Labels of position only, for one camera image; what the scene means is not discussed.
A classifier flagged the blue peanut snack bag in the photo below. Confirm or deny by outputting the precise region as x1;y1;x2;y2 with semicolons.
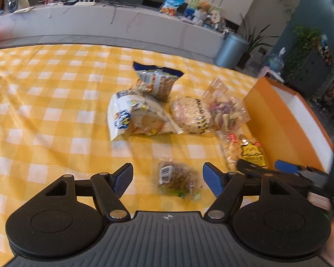
132;61;184;103

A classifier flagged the teddy bear toy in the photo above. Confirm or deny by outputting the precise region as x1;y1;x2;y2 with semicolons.
192;1;211;25

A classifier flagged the blue chips bag on console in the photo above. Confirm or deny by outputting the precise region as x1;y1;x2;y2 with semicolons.
159;0;185;16

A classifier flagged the dark cabinet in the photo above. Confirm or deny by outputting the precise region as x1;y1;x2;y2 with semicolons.
287;50;332;98

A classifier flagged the white blue bread bag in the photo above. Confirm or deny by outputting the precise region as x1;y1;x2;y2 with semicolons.
107;89;183;140

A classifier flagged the round rice cracker packet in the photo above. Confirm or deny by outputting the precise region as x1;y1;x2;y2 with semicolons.
170;96;212;134

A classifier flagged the white marble tv console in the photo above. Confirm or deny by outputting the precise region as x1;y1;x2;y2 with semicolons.
0;4;223;61

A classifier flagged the yellow label cracker bag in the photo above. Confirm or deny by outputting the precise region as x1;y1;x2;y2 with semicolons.
216;131;267;171

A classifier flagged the blue grey trash can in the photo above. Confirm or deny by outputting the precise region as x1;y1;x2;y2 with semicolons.
215;32;248;69

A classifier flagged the orange cardboard box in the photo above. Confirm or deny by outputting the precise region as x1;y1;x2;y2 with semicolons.
244;77;334;173

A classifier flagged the pink small heater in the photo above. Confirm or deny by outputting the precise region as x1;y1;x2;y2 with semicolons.
256;66;284;83

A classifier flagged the tall leaf potted plant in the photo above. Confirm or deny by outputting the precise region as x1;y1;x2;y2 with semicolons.
237;14;279;69

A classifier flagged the brown cookie clear packet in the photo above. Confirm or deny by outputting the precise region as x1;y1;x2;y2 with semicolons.
157;160;203;200

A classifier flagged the water jug with pump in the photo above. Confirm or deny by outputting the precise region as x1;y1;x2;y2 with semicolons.
265;47;286;72

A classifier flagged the green white picture card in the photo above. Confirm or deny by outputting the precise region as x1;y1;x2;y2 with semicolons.
183;0;221;25

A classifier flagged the trailing green vine plant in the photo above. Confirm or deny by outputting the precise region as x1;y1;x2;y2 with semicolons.
285;25;322;77

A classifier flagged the colourful veggie chips bag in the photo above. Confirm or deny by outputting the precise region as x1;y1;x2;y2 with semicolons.
202;78;250;133

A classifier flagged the yellow checkered tablecloth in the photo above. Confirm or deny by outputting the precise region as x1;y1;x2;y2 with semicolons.
0;44;256;266

